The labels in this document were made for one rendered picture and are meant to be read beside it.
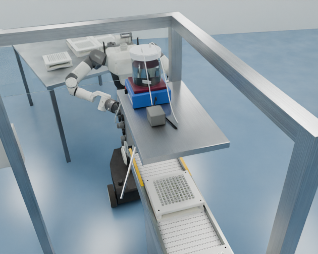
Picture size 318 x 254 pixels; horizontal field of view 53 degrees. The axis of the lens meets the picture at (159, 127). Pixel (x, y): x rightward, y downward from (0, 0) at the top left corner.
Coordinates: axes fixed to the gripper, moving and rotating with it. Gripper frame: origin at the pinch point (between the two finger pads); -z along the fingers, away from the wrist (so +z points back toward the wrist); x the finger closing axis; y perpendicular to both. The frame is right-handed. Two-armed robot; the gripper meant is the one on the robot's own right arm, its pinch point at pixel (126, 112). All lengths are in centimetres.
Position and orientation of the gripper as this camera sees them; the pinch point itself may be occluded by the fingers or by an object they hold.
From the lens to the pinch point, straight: 215.1
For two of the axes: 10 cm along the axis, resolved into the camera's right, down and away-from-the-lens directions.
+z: -7.4, -3.6, 5.7
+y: -6.7, 4.3, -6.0
